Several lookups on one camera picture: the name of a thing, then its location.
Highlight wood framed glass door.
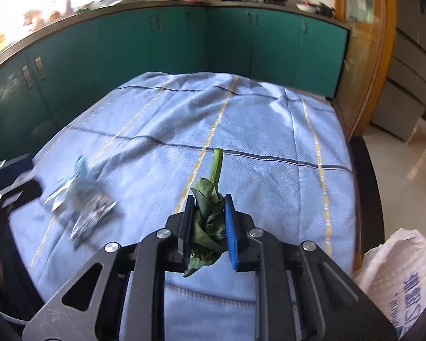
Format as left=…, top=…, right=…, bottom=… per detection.
left=334, top=0, right=398, bottom=143

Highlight dark green lidded pot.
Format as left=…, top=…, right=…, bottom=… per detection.
left=314, top=3, right=336, bottom=18

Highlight white printed bin liner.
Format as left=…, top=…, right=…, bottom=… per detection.
left=353, top=227, right=426, bottom=341

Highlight light blue checked cloth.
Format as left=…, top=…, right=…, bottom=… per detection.
left=9, top=72, right=356, bottom=341

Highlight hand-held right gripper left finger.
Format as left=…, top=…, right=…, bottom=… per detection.
left=21, top=195, right=197, bottom=341

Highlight green leaf vegetable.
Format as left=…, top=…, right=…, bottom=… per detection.
left=183, top=148, right=226, bottom=278

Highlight silver refrigerator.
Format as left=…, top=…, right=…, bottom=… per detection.
left=371, top=0, right=426, bottom=141

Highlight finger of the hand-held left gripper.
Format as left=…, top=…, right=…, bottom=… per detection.
left=0, top=179, right=42, bottom=208
left=0, top=154, right=34, bottom=182

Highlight teal lower kitchen cabinets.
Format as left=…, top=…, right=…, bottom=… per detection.
left=0, top=5, right=348, bottom=171

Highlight teal printed plastic packet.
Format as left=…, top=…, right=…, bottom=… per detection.
left=43, top=155, right=118, bottom=249

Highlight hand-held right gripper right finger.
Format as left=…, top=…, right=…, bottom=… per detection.
left=224, top=194, right=400, bottom=341

